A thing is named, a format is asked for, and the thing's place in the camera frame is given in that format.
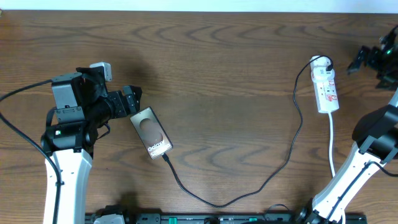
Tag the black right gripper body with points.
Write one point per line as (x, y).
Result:
(379, 58)

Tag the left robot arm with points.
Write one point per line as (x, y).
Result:
(83, 105)

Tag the white USB charger plug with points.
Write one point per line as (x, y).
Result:
(321, 61)

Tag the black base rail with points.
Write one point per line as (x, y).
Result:
(113, 214)

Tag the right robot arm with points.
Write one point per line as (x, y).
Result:
(374, 140)

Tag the white power strip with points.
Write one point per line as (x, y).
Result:
(325, 90)

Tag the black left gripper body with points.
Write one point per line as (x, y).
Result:
(117, 104)

